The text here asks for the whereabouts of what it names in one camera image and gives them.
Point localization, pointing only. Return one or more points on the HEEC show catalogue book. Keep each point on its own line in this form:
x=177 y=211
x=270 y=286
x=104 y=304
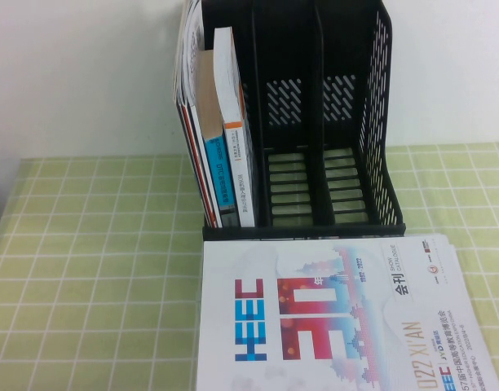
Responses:
x=314 y=305

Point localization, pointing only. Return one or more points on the white book with orange band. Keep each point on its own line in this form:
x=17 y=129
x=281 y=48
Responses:
x=238 y=163

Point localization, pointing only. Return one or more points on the blue spine book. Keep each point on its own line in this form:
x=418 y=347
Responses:
x=219 y=175

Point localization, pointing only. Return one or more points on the black plastic book holder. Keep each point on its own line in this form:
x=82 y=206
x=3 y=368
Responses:
x=343 y=228

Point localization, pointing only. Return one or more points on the thin red striped magazine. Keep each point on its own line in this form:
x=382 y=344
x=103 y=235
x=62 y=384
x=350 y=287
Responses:
x=200 y=163

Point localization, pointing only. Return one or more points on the curled white magazine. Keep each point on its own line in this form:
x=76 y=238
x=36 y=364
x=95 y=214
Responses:
x=188 y=53

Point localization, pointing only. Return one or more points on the green checked tablecloth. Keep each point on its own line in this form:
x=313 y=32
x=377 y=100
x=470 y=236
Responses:
x=90 y=252

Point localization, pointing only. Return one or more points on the white booklet with small text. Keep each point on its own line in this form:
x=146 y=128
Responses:
x=446 y=247

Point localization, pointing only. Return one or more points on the white paper sheet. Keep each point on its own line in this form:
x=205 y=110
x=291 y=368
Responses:
x=454 y=256

